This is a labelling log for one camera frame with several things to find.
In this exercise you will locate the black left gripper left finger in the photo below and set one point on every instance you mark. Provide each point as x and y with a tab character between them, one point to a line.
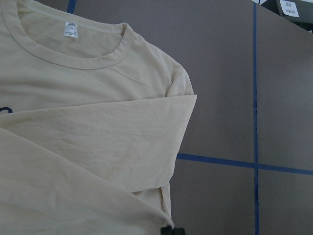
167	230

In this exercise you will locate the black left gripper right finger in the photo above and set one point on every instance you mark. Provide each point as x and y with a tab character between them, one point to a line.
179	231

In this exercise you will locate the beige long sleeve printed shirt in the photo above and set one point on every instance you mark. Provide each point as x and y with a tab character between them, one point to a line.
92	117

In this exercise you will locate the black box with label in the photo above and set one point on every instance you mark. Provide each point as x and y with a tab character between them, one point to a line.
297	12

